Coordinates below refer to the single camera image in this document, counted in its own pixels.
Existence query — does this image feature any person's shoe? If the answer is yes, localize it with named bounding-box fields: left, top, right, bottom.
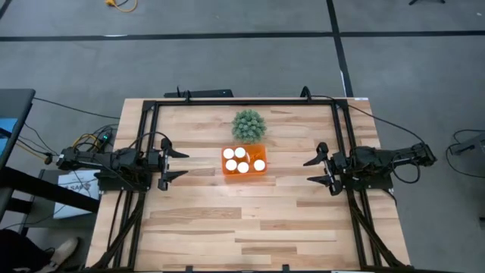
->
left=50, top=236, right=81, bottom=267

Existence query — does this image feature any person's leg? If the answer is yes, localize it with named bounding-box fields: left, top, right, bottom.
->
left=0, top=228, right=52, bottom=273

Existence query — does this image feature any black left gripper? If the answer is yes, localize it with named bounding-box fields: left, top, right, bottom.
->
left=147, top=137, right=190, bottom=192

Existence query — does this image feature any orange plastic basket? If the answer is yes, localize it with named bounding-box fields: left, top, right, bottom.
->
left=221, top=143, right=268, bottom=177

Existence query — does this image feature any yellow extension cable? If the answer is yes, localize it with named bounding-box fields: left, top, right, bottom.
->
left=105, top=0, right=139, bottom=13

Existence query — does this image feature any black desk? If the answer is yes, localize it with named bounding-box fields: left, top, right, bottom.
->
left=0, top=89, right=102, bottom=236

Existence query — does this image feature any green artificial plant in pot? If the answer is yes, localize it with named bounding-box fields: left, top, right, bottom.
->
left=231, top=108, right=268, bottom=145

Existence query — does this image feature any black power strip green light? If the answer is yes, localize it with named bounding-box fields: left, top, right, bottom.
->
left=97, top=130, right=114, bottom=147

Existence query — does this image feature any long black cable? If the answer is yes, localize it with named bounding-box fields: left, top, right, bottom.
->
left=310, top=94, right=426, bottom=146

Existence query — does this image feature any black flat box with antennas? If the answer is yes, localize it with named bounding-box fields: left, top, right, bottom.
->
left=164, top=86, right=234, bottom=99

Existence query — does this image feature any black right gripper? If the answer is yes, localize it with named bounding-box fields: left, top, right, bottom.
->
left=302, top=142, right=352, bottom=197

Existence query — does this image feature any yellow cable bundle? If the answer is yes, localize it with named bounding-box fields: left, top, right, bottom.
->
left=71, top=133, right=102, bottom=149

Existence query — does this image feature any black aluminium table frame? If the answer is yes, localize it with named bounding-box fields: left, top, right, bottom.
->
left=86, top=96, right=412, bottom=273

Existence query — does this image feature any black device with cables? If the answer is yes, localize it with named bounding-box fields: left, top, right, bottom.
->
left=445, top=128, right=485, bottom=179

